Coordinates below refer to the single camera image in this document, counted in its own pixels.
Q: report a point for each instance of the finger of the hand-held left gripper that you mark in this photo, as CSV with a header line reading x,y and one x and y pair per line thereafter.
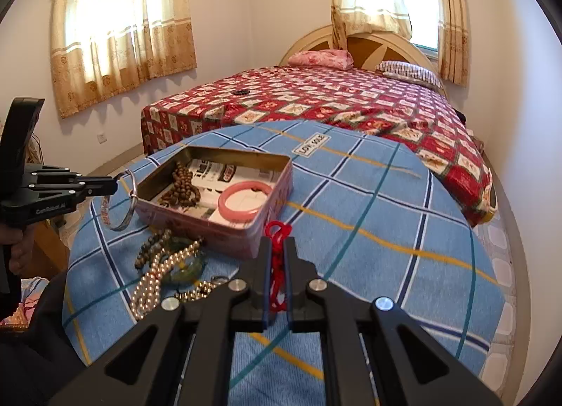
x,y
88,179
88,191

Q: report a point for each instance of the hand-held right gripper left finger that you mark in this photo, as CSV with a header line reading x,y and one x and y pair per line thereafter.
x,y
262,278

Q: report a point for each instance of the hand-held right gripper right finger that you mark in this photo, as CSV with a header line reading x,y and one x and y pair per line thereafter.
x,y
289,278

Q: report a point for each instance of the silver bangle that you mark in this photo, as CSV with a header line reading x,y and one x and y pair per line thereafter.
x,y
132,204

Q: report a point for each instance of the pink bangle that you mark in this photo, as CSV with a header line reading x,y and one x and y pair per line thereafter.
x,y
239,215

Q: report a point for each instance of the pink metal tin box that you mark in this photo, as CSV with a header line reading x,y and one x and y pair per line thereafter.
x,y
210,234

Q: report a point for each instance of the green jade bangle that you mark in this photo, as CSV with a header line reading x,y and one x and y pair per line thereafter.
x,y
191,273

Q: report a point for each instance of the person's left hand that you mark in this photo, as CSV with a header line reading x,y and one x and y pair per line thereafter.
x,y
21,253

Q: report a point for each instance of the wooden furniture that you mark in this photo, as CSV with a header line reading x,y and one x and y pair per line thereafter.
x,y
48,252

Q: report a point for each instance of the printed paper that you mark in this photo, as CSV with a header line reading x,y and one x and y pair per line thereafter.
x,y
259,175

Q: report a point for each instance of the blue plaid cloth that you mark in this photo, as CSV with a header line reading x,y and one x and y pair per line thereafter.
x,y
373,212

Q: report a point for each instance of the wide beige patterned curtain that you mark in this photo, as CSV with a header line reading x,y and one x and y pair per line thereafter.
x,y
123,37

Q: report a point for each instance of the person's dark clothing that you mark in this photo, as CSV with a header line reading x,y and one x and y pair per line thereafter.
x,y
35,357

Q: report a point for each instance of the small black object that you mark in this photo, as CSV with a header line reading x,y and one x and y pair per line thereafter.
x,y
241,92

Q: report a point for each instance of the bed with red patterned cover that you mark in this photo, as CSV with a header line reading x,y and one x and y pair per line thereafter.
x,y
329,98

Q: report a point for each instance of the pink pillow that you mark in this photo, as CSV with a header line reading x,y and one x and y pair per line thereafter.
x,y
320,59

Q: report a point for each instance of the striped pillow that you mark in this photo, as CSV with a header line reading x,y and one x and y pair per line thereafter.
x,y
408,70

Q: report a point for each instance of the wooden headboard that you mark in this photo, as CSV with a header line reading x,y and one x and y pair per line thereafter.
x,y
373,50

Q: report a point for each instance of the window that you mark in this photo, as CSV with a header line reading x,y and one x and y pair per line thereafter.
x,y
421,6

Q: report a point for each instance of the narrow beige pleated curtain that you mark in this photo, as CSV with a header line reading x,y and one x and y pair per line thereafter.
x,y
452,15

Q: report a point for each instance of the wall outlet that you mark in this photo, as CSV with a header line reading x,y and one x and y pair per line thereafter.
x,y
103,137

